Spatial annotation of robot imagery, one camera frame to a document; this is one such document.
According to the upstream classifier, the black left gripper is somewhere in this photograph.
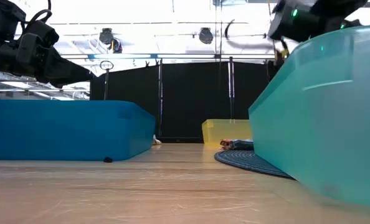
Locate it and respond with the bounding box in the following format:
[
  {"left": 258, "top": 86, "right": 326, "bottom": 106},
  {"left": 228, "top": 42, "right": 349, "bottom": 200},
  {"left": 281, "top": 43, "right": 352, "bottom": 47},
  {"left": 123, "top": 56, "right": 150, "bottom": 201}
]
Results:
[{"left": 15, "top": 32, "right": 97, "bottom": 90}]

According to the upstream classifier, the blue red granola bar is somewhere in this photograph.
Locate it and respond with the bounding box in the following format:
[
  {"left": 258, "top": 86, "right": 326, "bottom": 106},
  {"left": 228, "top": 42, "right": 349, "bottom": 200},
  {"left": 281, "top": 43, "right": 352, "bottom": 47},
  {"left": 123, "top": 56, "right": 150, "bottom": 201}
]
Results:
[{"left": 219, "top": 139, "right": 254, "bottom": 151}]

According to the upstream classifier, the blue plastic bin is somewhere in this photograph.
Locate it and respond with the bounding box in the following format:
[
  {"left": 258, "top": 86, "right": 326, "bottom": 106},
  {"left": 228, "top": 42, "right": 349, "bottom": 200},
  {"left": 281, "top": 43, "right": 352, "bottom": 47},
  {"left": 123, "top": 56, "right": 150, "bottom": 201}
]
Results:
[{"left": 0, "top": 99, "right": 157, "bottom": 162}]

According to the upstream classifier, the round black ceiling lamp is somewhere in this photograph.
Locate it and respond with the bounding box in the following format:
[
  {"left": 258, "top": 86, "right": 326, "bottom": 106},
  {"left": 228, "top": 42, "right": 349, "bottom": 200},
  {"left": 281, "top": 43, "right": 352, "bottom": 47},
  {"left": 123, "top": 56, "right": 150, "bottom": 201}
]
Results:
[
  {"left": 98, "top": 27, "right": 115, "bottom": 45},
  {"left": 198, "top": 27, "right": 214, "bottom": 45}
]

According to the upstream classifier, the dark hanging ceiling device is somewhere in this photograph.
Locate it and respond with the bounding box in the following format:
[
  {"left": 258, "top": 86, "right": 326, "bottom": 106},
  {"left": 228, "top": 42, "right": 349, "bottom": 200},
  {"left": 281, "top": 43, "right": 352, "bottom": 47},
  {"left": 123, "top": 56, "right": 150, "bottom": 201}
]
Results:
[{"left": 110, "top": 37, "right": 123, "bottom": 54}]

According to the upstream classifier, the black partition panel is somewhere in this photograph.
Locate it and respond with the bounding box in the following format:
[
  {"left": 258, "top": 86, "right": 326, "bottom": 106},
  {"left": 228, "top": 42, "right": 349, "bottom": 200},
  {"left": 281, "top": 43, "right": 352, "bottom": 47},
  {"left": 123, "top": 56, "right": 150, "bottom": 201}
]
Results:
[{"left": 89, "top": 61, "right": 278, "bottom": 144}]

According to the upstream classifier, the yellow translucent plastic bin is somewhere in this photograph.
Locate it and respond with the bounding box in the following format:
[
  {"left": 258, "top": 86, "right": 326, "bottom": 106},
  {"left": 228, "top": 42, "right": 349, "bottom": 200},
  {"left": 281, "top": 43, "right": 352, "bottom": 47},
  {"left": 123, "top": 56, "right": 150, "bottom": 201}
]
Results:
[{"left": 201, "top": 119, "right": 254, "bottom": 146}]

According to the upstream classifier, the dark blue round placemat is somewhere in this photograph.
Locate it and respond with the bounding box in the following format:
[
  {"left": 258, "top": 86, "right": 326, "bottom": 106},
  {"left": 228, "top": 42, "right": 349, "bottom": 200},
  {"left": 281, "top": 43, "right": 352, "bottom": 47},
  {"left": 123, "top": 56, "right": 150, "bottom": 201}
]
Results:
[{"left": 214, "top": 149, "right": 296, "bottom": 180}]

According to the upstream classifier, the teal translucent plastic bin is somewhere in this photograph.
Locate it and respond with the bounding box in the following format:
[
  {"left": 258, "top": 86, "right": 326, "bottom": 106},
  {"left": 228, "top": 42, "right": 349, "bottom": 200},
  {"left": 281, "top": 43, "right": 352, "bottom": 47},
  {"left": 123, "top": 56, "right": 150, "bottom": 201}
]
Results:
[{"left": 248, "top": 24, "right": 370, "bottom": 208}]

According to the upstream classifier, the black ring-topped stand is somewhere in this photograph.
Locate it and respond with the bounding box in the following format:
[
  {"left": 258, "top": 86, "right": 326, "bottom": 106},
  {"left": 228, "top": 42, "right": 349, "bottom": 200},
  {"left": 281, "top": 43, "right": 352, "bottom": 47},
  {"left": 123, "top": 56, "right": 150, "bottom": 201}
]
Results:
[{"left": 98, "top": 59, "right": 115, "bottom": 101}]

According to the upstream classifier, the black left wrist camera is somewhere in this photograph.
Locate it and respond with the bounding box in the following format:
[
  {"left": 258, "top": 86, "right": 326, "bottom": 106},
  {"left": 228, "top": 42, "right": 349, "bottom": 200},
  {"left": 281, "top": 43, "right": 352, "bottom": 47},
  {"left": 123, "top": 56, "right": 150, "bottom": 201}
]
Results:
[{"left": 24, "top": 19, "right": 60, "bottom": 49}]

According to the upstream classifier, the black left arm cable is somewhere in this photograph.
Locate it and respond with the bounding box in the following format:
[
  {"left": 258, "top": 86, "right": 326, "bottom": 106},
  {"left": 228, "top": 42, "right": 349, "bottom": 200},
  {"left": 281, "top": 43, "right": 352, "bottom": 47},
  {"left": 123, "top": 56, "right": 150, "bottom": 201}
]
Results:
[{"left": 25, "top": 0, "right": 54, "bottom": 25}]

